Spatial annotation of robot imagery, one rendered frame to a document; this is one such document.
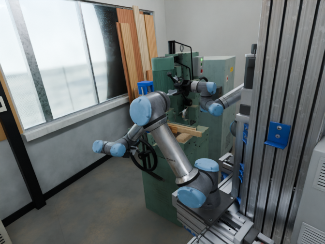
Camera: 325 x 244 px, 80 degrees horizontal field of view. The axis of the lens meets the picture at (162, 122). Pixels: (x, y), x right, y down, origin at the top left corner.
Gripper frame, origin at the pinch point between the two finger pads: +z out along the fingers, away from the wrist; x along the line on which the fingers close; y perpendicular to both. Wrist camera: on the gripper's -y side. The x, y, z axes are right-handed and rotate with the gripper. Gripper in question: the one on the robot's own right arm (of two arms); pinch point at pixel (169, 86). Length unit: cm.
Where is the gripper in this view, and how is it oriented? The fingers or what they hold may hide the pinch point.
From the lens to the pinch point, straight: 145.0
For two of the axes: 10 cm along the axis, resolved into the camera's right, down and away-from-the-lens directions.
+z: -8.0, -1.7, 5.7
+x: -3.8, 8.8, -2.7
